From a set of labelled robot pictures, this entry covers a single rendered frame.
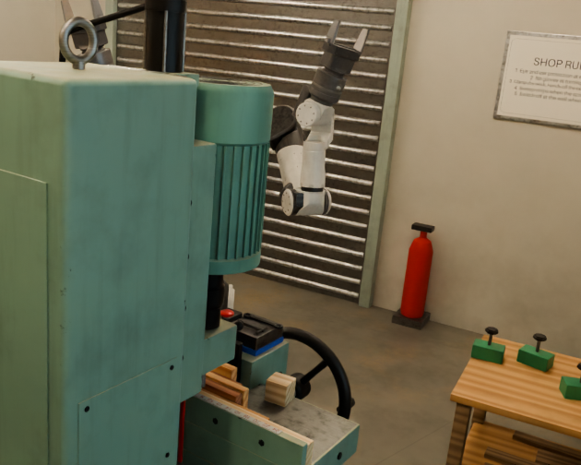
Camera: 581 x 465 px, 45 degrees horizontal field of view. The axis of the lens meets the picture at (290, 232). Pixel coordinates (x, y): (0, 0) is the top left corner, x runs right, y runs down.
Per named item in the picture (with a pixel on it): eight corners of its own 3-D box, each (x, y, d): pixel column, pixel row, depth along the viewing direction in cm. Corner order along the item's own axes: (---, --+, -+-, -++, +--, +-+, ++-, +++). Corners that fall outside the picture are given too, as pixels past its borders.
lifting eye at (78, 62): (100, 70, 91) (101, 18, 90) (64, 69, 87) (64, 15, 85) (92, 68, 92) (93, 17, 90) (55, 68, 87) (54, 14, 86)
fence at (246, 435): (304, 471, 115) (308, 442, 113) (299, 476, 113) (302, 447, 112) (64, 356, 145) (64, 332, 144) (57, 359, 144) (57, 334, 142)
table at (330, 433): (380, 432, 140) (384, 405, 138) (298, 507, 115) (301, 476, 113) (160, 339, 171) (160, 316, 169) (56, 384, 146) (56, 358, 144)
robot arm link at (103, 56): (80, 20, 190) (93, 64, 195) (54, 28, 183) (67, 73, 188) (113, 16, 184) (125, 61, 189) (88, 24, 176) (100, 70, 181)
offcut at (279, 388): (294, 398, 137) (296, 377, 136) (284, 407, 134) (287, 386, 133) (274, 391, 139) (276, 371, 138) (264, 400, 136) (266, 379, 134)
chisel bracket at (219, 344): (234, 365, 130) (238, 324, 128) (183, 393, 118) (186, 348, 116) (204, 353, 134) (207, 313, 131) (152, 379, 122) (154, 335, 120)
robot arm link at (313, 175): (301, 151, 193) (298, 220, 197) (334, 151, 197) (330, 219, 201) (286, 148, 202) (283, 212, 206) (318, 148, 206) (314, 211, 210)
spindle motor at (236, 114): (278, 262, 125) (295, 86, 116) (216, 286, 110) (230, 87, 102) (204, 239, 134) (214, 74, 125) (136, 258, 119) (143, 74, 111)
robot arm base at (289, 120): (269, 163, 224) (266, 132, 228) (308, 155, 222) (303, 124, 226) (257, 142, 210) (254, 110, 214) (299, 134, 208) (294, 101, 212)
